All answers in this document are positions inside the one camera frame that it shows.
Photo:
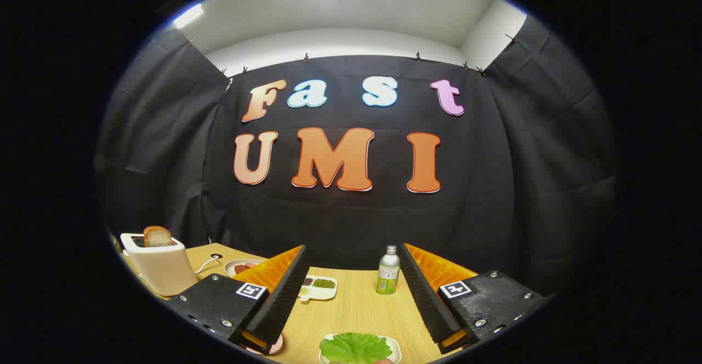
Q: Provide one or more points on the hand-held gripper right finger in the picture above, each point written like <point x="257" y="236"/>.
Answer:
<point x="425" y="298"/>

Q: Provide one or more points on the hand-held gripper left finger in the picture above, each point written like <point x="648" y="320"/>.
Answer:
<point x="285" y="298"/>

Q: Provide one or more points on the green lettuce leaf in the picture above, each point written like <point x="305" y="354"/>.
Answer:
<point x="354" y="347"/>

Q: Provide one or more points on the toasted bread slice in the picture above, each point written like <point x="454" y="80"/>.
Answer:
<point x="158" y="237"/>

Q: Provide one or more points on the white divided dish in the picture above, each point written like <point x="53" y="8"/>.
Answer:
<point x="326" y="294"/>

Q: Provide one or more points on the pile of green beans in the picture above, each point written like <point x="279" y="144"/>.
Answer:
<point x="324" y="283"/>

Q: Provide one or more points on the silver bottle with green label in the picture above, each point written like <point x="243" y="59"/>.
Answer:
<point x="388" y="276"/>

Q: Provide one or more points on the pink plate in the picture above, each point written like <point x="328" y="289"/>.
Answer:
<point x="276" y="346"/>

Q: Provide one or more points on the white plate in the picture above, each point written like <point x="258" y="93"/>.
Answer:
<point x="396" y="347"/>

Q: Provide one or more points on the beige round plate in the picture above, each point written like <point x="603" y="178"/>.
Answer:
<point x="230" y="266"/>

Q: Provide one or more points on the black backdrop cloth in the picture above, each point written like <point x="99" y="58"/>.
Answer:
<point x="356" y="221"/>

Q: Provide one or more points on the cream toaster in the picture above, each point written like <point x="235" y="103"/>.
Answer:
<point x="162" y="268"/>

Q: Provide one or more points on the small ceiling light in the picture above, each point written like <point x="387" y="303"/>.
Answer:
<point x="188" y="16"/>

